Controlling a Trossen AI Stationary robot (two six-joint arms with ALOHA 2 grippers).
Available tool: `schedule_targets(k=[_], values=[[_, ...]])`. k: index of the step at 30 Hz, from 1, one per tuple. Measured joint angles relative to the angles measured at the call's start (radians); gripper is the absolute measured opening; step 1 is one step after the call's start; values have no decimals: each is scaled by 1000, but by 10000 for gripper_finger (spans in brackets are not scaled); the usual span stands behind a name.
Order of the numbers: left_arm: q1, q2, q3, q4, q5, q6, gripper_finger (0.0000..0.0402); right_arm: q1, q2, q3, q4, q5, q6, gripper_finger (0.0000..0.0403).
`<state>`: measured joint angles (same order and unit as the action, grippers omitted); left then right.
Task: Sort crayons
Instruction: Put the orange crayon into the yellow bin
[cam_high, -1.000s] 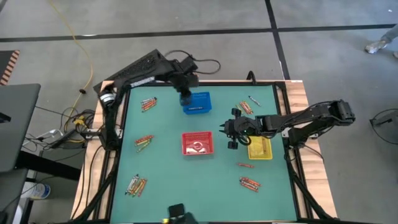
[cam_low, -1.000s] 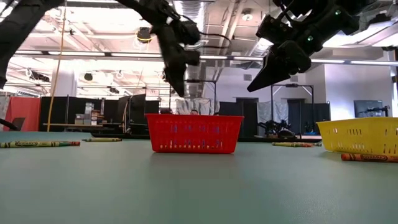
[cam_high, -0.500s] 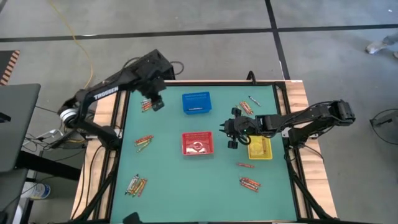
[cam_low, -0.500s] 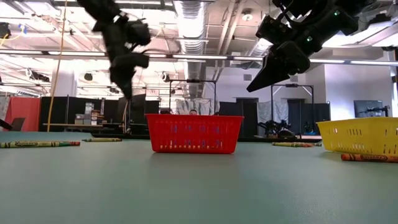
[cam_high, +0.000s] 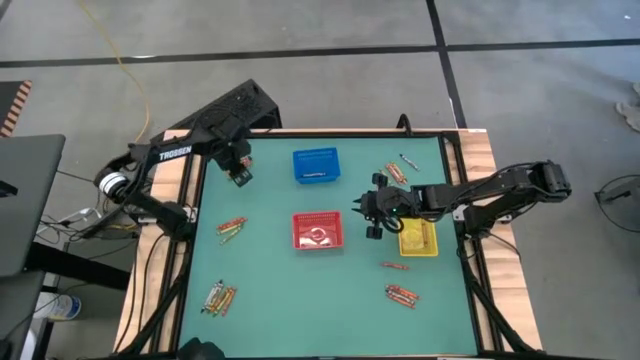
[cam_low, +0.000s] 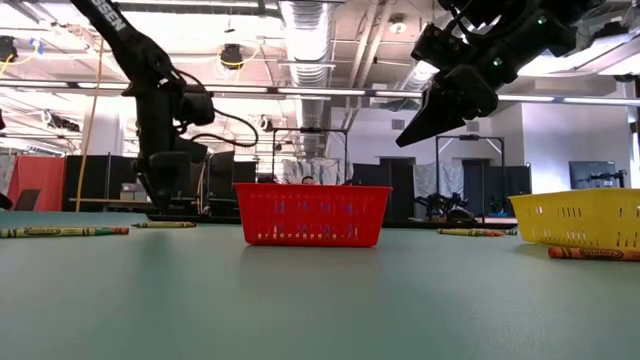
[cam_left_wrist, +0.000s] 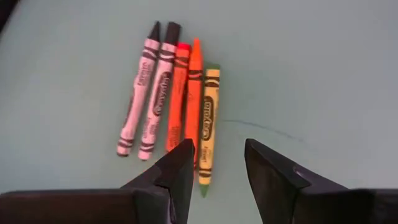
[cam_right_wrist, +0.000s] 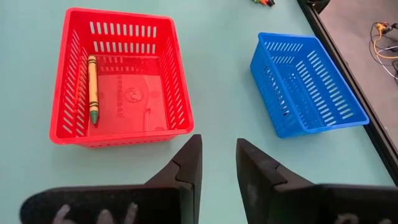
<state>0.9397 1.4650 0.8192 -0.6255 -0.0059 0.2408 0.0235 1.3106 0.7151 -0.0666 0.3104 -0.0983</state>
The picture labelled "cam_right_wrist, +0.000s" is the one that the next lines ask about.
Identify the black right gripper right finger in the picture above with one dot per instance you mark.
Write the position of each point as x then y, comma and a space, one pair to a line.
264, 193

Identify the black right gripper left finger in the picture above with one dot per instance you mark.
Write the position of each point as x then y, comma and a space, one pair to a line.
174, 193

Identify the orange crayon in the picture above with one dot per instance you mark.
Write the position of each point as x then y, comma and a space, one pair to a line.
264, 2

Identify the blue plastic basket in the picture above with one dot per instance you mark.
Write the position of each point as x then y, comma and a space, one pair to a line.
326, 128

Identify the red plastic basket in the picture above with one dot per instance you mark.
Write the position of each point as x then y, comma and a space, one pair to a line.
130, 102

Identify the teal table mat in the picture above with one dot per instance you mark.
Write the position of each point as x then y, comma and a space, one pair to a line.
217, 77

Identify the black aluminium table frame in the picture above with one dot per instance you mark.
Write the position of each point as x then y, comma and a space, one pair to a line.
341, 71

